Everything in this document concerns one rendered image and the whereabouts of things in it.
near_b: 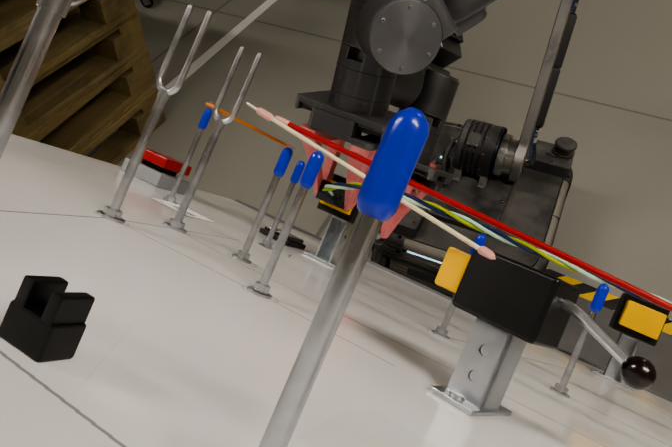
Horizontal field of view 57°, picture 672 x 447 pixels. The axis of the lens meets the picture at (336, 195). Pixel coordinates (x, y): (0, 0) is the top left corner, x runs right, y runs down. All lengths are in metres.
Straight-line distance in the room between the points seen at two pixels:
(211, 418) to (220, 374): 0.03
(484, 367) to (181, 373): 0.16
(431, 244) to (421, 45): 1.34
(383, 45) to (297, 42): 2.67
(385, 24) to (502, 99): 2.36
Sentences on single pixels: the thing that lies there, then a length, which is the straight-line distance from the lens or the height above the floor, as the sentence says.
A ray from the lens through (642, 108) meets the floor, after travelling 2.99.
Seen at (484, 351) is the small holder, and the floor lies 1.30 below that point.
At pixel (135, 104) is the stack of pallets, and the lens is 2.55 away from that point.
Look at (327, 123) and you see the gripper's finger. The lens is 0.57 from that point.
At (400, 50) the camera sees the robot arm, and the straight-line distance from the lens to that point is 0.49.
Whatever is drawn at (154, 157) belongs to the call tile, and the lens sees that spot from 0.73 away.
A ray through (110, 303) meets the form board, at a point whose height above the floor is 1.39.
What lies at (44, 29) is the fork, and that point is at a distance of 0.18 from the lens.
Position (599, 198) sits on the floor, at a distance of 2.45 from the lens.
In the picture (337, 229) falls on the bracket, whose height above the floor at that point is 1.08.
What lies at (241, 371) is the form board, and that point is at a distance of 0.22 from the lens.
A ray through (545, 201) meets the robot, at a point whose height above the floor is 0.24.
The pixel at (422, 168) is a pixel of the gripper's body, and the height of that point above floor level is 1.11.
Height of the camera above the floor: 1.57
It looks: 44 degrees down
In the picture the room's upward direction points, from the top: straight up
